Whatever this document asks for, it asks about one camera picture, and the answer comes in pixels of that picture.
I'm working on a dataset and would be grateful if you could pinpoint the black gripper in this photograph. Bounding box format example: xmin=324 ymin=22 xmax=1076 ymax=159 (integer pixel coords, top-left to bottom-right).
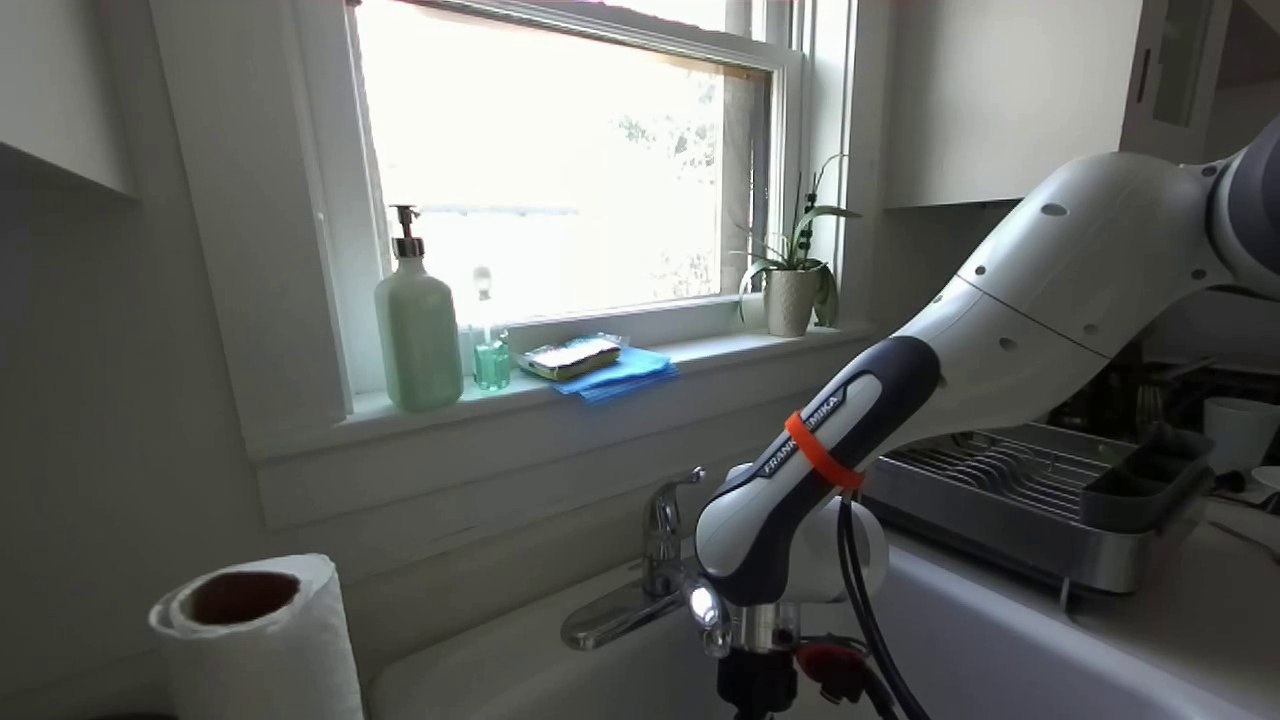
xmin=718 ymin=602 xmax=795 ymax=720

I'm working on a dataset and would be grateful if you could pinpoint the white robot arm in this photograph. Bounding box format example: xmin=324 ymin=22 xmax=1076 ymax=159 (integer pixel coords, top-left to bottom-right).
xmin=694 ymin=124 xmax=1280 ymax=720

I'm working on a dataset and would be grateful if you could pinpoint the chrome sink faucet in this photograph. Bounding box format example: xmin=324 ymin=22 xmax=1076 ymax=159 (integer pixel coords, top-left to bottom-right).
xmin=561 ymin=468 xmax=708 ymax=651

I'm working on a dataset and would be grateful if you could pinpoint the steel dish rack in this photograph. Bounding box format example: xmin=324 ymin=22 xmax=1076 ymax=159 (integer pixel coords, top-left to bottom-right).
xmin=864 ymin=425 xmax=1214 ymax=598

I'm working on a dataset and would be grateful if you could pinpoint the dish sponge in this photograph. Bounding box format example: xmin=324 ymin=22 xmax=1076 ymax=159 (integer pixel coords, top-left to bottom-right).
xmin=522 ymin=334 xmax=619 ymax=384

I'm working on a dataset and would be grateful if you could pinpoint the white sink basin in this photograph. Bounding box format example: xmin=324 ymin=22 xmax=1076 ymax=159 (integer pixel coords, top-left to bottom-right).
xmin=377 ymin=544 xmax=1249 ymax=720

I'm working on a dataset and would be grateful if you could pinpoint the white potted plant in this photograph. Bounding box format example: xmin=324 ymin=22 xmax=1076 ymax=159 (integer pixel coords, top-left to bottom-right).
xmin=742 ymin=159 xmax=849 ymax=334

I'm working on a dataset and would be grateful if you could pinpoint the small teal sanitizer bottle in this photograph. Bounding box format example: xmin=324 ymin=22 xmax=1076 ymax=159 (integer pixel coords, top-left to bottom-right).
xmin=471 ymin=269 xmax=512 ymax=393

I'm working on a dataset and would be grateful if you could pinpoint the grey utensil caddy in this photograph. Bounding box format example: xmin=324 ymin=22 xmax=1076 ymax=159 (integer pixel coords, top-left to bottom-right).
xmin=1081 ymin=425 xmax=1207 ymax=532

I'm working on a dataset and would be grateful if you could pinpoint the paper towel roll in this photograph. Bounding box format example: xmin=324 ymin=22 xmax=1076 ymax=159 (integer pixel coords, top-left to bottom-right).
xmin=148 ymin=552 xmax=363 ymax=720

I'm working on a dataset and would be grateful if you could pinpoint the green soap pump bottle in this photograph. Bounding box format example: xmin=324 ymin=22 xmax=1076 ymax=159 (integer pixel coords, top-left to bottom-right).
xmin=377 ymin=202 xmax=460 ymax=413

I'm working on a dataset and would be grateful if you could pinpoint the white mug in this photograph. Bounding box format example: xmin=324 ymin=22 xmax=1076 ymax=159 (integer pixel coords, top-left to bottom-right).
xmin=1204 ymin=397 xmax=1280 ymax=473

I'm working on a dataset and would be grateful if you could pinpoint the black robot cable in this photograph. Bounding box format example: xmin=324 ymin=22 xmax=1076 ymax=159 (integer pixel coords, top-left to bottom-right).
xmin=792 ymin=490 xmax=938 ymax=720

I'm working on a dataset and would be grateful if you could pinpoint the white window frame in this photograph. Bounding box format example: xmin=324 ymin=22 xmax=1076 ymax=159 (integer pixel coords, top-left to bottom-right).
xmin=289 ymin=0 xmax=815 ymax=415

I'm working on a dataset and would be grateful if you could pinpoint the white wall cabinet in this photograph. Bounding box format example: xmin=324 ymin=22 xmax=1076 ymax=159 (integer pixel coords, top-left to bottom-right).
xmin=883 ymin=0 xmax=1144 ymax=208

